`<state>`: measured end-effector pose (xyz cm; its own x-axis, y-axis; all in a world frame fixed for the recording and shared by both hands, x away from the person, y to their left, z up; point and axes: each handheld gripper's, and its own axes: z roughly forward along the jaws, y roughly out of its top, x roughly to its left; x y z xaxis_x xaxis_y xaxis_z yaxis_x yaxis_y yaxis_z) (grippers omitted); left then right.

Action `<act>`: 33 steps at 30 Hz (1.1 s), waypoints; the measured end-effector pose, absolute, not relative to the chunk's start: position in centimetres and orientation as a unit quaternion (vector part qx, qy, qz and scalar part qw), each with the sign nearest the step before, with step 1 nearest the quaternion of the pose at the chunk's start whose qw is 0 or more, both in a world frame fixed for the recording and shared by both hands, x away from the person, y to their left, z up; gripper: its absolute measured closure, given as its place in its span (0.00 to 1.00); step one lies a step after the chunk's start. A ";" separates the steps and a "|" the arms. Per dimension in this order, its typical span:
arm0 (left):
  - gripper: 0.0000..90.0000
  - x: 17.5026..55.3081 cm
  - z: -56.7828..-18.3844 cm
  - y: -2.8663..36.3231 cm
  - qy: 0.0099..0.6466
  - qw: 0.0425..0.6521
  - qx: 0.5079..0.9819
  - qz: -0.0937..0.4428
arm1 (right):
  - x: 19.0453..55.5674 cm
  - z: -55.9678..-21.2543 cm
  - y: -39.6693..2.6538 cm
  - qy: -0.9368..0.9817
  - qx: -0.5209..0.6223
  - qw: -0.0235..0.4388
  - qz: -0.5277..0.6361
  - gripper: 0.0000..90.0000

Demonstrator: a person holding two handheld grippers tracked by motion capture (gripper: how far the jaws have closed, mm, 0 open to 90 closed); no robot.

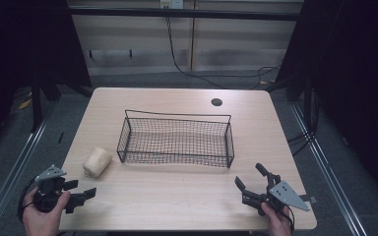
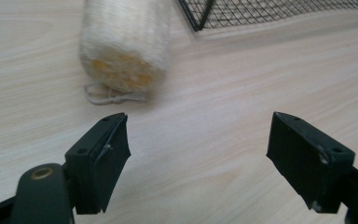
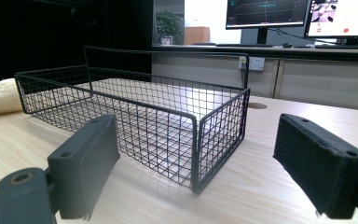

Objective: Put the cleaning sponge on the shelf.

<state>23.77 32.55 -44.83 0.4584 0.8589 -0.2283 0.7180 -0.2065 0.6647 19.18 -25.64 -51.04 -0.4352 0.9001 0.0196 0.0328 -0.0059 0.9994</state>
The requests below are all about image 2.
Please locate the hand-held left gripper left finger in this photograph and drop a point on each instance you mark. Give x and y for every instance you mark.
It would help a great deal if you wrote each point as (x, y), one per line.
(96, 165)

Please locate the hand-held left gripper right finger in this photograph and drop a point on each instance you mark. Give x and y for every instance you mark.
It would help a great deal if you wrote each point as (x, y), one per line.
(307, 161)

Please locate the white loofah sponge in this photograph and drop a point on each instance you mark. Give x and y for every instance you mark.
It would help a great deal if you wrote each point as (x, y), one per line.
(125, 46)

